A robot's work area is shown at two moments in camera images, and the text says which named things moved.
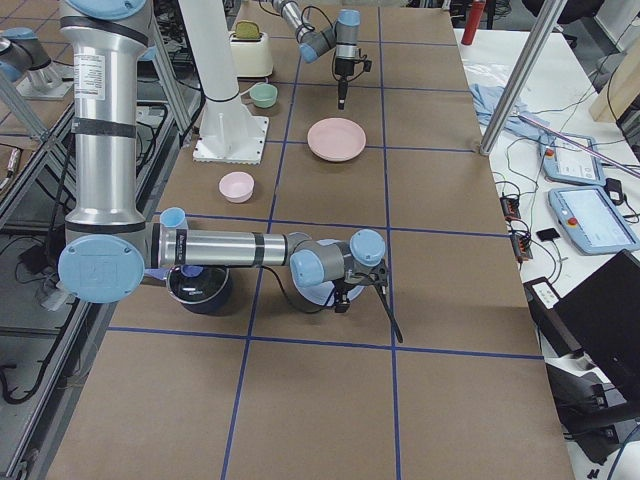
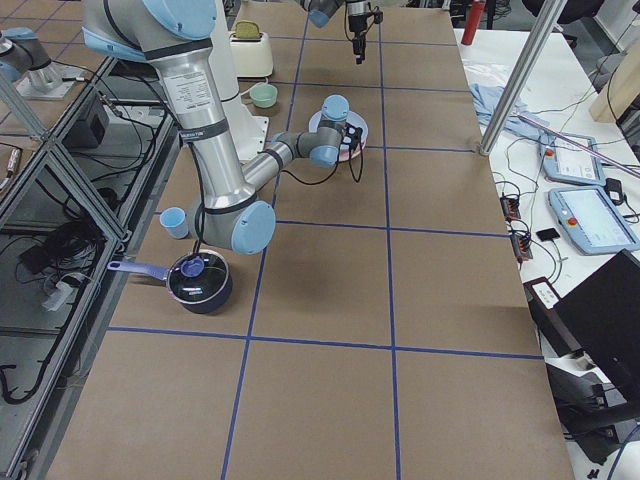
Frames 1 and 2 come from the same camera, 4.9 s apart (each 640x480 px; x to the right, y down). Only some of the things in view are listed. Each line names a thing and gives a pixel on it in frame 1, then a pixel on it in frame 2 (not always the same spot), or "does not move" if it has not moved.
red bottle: x=473 y=21 does not move
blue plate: x=318 y=294 -> x=351 y=118
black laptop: x=599 y=318 does not move
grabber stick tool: x=622 y=165 does not move
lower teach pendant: x=592 y=221 does not move
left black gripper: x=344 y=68 -> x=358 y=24
